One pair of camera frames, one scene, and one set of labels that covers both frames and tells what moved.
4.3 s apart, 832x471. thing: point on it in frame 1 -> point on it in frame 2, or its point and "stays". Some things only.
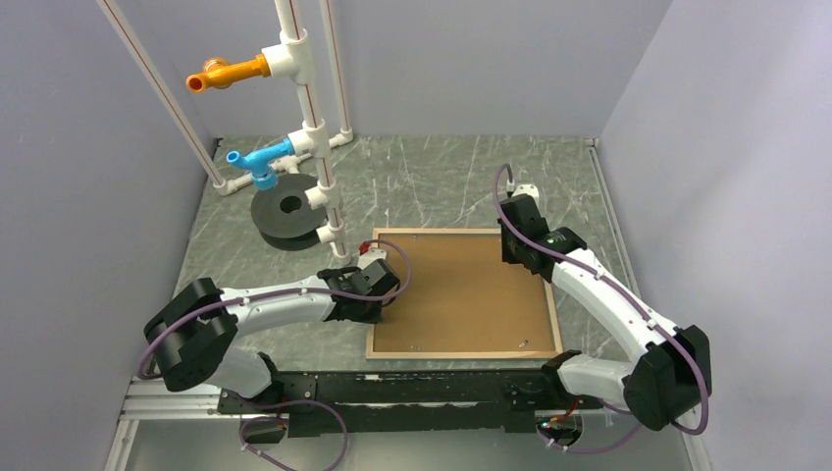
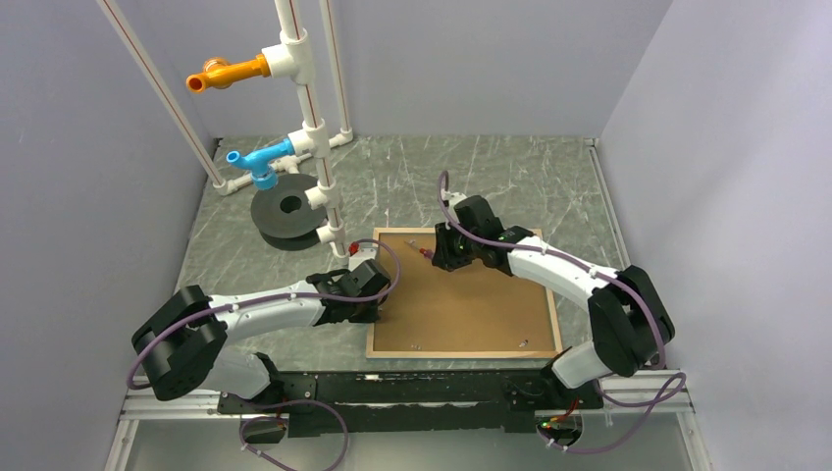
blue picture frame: x=463 y=301 stays
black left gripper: x=373 y=316 stays
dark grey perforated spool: x=283 y=215 stays
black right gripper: x=507 y=254 -> x=443 y=256
